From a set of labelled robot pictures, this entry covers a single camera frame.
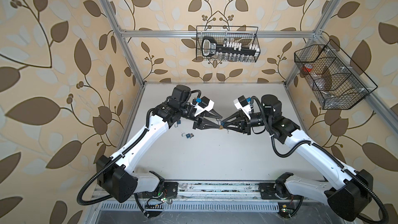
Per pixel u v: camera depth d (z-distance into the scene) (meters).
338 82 0.73
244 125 0.57
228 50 0.84
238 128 0.60
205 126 0.59
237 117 0.62
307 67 0.87
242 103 0.56
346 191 0.37
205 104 0.52
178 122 0.99
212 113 0.62
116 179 0.39
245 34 0.91
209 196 0.74
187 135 0.93
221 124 0.61
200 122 0.57
